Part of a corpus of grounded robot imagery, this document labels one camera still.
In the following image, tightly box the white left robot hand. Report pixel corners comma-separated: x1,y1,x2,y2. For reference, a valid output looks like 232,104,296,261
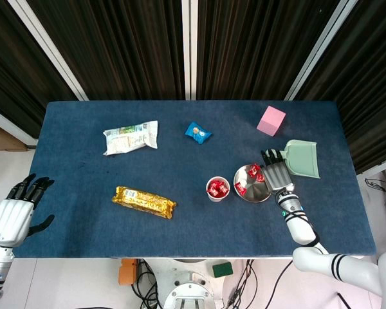
0,173,56,249

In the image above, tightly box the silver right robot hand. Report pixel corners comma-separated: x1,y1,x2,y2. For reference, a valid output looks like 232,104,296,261
260,149,295,195

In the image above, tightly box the metal bowl with candies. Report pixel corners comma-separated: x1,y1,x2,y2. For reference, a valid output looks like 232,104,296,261
233,164,273,203

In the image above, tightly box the white paper cup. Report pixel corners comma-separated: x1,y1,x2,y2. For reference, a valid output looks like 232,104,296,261
205,176,231,203

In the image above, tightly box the green plastic dustpan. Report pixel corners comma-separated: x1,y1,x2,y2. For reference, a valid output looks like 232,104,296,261
278,139,321,180

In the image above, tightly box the pink foam cube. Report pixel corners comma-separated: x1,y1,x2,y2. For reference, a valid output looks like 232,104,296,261
256,106,286,138

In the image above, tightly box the brown cardboard box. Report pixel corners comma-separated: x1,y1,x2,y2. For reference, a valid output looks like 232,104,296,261
0,118,28,152

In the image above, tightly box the blue snack packet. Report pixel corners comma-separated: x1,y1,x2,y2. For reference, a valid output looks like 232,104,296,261
184,121,213,145

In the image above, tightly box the blue fabric table cover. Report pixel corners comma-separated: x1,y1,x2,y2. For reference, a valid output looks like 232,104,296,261
11,100,376,259

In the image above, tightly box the green sponge block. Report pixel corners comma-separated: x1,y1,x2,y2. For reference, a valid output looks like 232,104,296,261
212,261,234,279

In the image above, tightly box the orange plastic box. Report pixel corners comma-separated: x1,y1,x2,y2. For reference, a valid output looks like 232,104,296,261
118,258,138,286

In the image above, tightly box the dark pleated curtain panel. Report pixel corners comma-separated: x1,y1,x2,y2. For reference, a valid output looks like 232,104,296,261
0,0,80,139
196,0,340,101
27,0,185,101
295,0,386,174

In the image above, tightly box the gold biscuit package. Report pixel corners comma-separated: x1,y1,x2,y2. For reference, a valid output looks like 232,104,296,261
111,185,178,220

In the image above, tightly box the white robot torso base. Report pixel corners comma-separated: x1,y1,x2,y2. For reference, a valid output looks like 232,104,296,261
162,258,225,309

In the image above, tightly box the white snack bag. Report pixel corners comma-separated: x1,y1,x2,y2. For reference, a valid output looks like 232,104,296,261
102,120,159,156

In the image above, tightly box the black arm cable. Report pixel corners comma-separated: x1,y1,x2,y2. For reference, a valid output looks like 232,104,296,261
266,205,320,309

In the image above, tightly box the white frame rail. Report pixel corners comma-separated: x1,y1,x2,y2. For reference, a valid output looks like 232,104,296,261
355,153,386,177
0,104,39,148

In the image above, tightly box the black cable bundle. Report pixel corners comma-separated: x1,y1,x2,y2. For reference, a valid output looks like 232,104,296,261
131,259,163,309
225,259,257,306

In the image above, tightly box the white frame post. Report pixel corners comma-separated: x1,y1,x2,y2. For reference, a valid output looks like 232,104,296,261
284,0,358,102
6,0,90,102
181,0,198,101

